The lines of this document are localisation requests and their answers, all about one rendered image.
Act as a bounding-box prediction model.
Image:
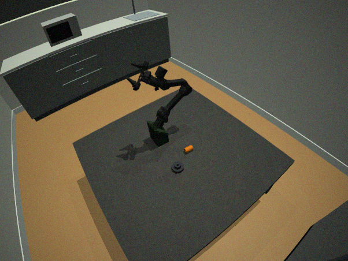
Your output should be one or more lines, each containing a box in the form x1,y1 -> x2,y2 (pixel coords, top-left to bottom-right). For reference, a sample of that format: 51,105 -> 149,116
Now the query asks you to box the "orange knob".
184,145 -> 193,153

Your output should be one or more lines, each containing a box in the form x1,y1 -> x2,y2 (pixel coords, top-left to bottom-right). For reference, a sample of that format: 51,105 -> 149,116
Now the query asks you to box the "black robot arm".
142,66 -> 192,129

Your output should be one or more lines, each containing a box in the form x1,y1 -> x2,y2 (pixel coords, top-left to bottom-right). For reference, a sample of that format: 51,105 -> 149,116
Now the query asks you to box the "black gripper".
125,61 -> 153,91

